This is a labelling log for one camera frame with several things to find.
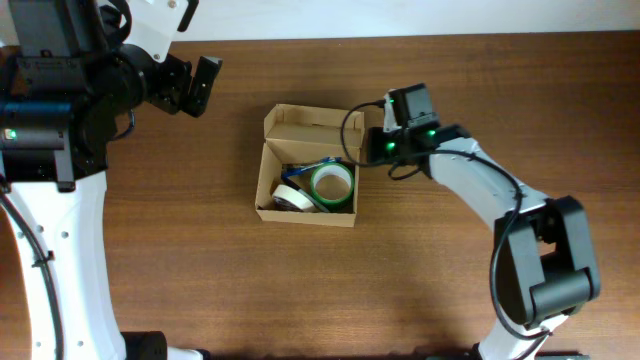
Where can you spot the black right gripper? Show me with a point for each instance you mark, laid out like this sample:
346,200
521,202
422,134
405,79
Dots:
375,145

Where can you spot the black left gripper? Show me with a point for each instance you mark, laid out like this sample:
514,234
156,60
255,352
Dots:
181,86

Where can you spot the blue pen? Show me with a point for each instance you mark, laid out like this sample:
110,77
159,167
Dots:
297,169

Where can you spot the cardboard box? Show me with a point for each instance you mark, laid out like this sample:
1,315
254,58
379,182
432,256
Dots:
295,134

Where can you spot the black silver pen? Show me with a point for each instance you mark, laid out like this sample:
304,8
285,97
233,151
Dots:
287,181

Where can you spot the white masking tape roll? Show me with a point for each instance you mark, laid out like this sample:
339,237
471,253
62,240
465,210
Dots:
287,198

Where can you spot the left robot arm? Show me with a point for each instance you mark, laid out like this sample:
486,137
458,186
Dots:
80,66

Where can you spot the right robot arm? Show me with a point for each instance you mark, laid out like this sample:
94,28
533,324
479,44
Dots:
543,267

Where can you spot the green tape roll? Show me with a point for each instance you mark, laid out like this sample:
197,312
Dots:
332,185

